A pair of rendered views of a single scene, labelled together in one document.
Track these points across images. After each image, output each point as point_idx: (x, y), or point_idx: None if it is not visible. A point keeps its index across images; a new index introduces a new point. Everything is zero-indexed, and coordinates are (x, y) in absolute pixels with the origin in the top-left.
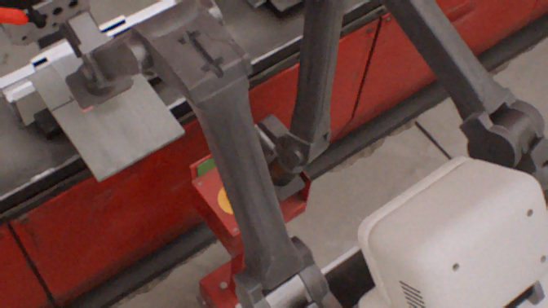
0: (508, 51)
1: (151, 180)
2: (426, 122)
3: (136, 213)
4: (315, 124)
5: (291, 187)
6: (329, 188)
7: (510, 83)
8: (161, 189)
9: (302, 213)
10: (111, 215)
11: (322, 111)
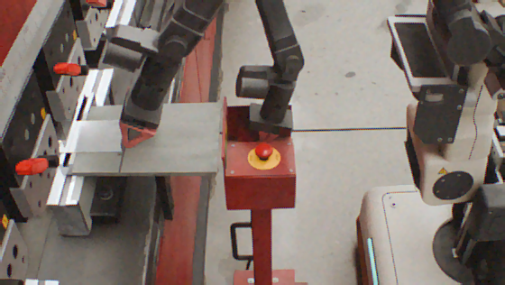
0: (215, 61)
1: (176, 233)
2: (222, 128)
3: (181, 278)
4: (290, 25)
5: (288, 116)
6: (222, 206)
7: (234, 76)
8: (180, 243)
9: (227, 234)
10: (176, 284)
11: (287, 13)
